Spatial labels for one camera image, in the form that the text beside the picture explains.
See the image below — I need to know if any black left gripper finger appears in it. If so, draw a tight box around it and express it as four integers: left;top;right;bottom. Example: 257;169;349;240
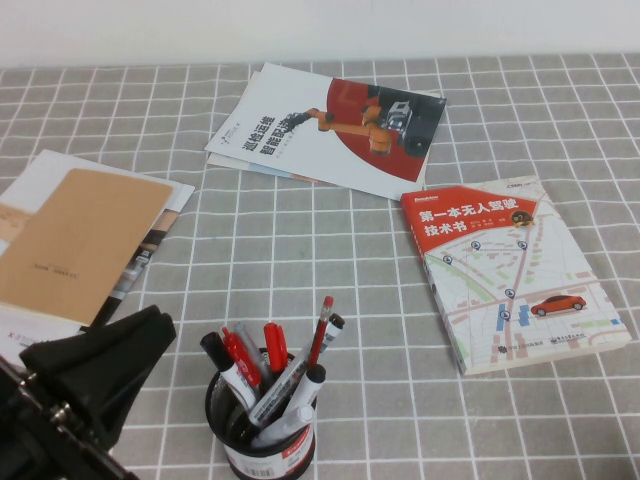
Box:
58;312;179;455
18;304;162;397

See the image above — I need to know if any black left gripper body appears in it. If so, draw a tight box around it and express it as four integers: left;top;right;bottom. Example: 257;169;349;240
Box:
0;353;142;480

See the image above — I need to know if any white marker with black cap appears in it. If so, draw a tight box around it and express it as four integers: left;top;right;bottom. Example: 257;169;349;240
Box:
279;364;327;421
248;313;346;427
200;331;257;409

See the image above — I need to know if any clear grey pen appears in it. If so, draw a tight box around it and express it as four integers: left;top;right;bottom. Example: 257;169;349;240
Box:
233;321;274;381

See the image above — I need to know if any red ballpoint pen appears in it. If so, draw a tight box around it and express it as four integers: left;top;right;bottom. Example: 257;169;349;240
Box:
263;322;286;376

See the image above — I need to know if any black mesh pen holder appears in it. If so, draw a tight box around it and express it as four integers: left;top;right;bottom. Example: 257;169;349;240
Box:
205;347;319;480

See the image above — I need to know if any brown kraft notebook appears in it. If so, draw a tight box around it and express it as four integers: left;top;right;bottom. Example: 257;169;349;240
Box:
0;167;175;329

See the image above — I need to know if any red capped white marker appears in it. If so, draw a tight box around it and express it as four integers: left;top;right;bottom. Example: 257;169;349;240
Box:
221;327;262;389

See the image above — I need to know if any red pencil with eraser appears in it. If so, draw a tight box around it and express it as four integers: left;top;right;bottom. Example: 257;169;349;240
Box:
307;295;335;371

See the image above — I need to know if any red map cover book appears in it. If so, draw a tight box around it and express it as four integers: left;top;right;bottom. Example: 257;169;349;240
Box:
399;174;627;377

